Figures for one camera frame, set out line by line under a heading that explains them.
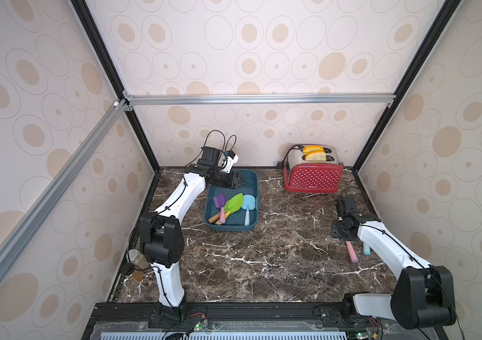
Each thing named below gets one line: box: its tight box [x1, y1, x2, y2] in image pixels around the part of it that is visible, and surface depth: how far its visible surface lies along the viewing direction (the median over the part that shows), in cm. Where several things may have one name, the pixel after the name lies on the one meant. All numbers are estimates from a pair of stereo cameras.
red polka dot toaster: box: [283, 143, 345, 194], surface depth 102 cm
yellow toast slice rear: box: [302, 145, 324, 156], surface depth 103 cm
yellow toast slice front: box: [304, 150, 327, 162], surface depth 99 cm
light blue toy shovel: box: [241, 194, 256, 226], surface depth 105 cm
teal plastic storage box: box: [203, 169, 260, 232], surface depth 101 cm
